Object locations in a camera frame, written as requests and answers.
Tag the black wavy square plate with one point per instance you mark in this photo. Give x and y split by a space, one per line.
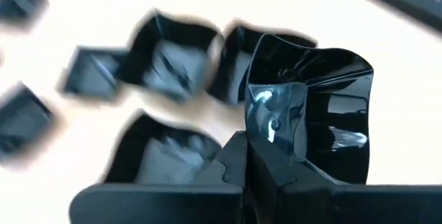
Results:
172 61
231 65
162 158
331 72

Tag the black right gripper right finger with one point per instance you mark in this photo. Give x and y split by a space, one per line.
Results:
328 203

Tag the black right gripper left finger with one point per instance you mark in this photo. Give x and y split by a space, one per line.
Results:
172 203

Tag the black small square plate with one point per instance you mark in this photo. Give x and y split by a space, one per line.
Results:
24 123
91 75
20 4

